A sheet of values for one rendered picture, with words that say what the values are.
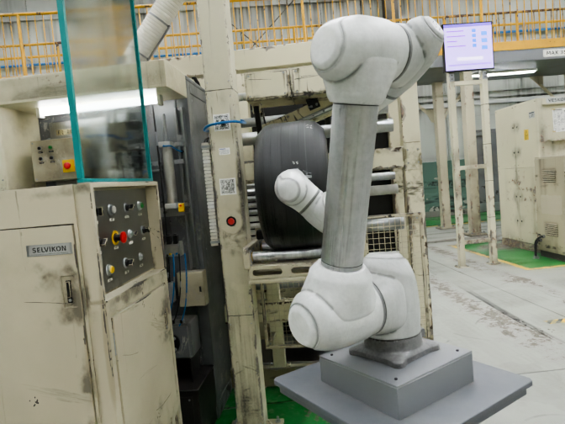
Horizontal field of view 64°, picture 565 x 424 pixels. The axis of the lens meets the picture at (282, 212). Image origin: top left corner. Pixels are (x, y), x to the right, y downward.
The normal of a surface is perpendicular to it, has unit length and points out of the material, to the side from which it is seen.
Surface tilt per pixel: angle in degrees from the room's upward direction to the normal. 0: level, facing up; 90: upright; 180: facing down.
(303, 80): 90
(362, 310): 100
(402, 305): 89
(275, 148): 55
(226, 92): 90
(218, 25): 90
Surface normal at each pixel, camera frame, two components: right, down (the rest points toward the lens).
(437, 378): 0.55, 0.00
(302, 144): -0.13, -0.53
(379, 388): -0.83, 0.11
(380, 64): 0.57, 0.33
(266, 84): -0.10, 0.07
